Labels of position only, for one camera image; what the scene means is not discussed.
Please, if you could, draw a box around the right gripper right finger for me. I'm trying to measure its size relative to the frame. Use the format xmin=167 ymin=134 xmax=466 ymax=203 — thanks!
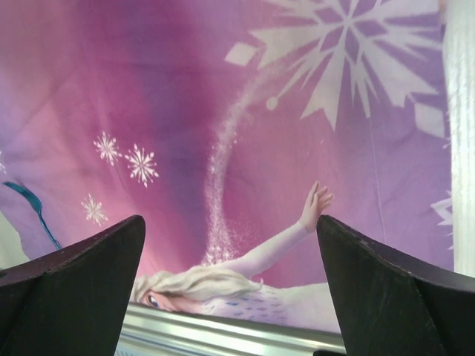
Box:
xmin=316 ymin=215 xmax=474 ymax=355

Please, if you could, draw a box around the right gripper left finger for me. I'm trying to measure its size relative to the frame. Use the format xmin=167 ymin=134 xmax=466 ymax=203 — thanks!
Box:
xmin=1 ymin=215 xmax=145 ymax=356

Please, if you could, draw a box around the blue metallic fork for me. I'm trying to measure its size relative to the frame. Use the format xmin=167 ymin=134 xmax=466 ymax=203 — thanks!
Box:
xmin=2 ymin=181 xmax=62 ymax=251

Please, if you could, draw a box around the purple printed placemat cloth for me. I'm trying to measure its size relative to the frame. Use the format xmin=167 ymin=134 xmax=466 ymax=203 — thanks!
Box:
xmin=0 ymin=0 xmax=456 ymax=333

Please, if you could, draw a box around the aluminium mounting rail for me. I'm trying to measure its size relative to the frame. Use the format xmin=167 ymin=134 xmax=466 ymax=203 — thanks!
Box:
xmin=115 ymin=304 xmax=346 ymax=356

